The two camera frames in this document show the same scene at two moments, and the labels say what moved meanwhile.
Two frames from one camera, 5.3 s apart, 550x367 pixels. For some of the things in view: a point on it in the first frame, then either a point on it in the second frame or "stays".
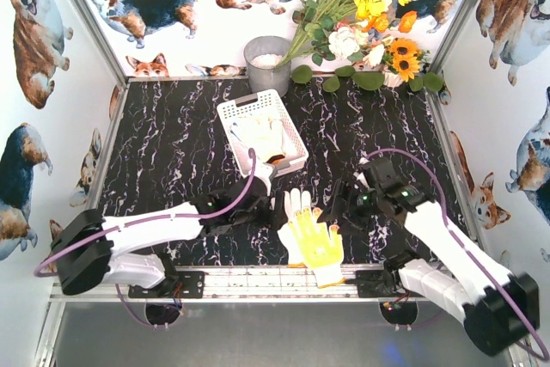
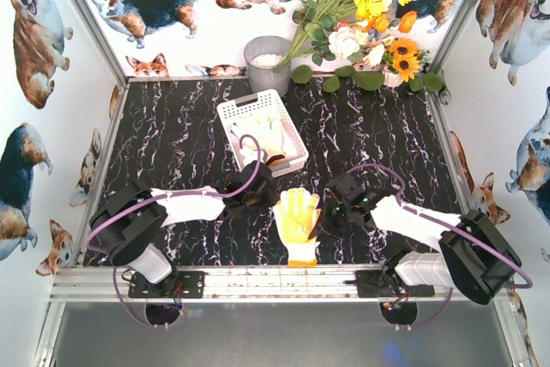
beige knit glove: (261, 133) stays
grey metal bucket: (262, 55) stays
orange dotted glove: (321, 252) → (296, 214)
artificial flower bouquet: (347, 15) stays
